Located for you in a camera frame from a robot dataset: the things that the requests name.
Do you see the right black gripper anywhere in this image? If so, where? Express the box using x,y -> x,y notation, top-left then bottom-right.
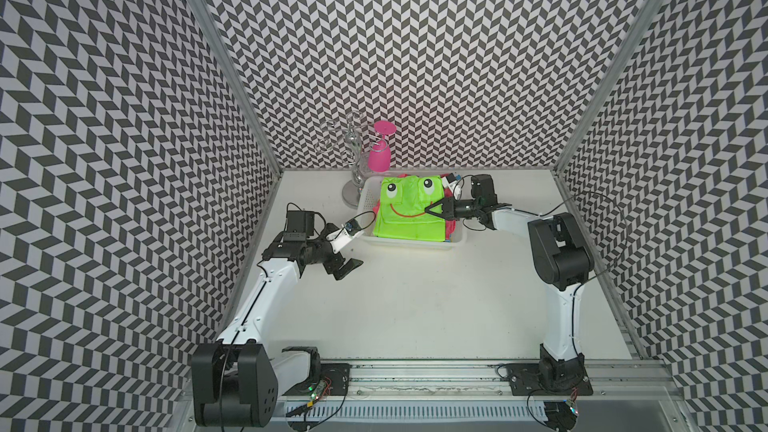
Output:
424,195 -> 480,220

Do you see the pink bunny raincoat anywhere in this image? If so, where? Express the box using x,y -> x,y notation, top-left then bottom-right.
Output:
371,172 -> 460,241

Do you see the green frog raincoat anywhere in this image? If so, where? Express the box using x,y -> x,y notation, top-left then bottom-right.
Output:
372,175 -> 448,243

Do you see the white plastic basket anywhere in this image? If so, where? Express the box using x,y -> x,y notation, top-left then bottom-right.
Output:
358,175 -> 467,249

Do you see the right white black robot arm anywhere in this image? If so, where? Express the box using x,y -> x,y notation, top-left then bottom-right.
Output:
424,174 -> 595,392

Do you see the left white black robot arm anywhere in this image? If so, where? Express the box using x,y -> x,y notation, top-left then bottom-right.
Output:
191,209 -> 365,430

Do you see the pink silicone wine glass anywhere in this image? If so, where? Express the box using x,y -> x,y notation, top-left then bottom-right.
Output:
368,120 -> 397,173

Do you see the chrome glass holder stand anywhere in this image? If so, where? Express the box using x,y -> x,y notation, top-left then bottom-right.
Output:
319,109 -> 369,209

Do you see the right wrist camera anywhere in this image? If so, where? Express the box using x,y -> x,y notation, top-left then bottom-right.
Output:
441,173 -> 462,199

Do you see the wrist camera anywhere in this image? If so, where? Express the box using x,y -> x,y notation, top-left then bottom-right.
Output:
441,173 -> 462,199
327,219 -> 363,253

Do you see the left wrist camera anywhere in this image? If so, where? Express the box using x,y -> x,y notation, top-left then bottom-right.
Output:
327,219 -> 363,253

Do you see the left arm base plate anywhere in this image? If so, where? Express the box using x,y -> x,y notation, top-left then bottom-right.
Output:
285,362 -> 351,397

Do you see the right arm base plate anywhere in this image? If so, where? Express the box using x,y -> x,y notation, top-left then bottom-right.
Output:
503,362 -> 594,398

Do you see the aluminium front rail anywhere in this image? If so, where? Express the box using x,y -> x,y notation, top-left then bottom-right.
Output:
179,359 -> 685,403

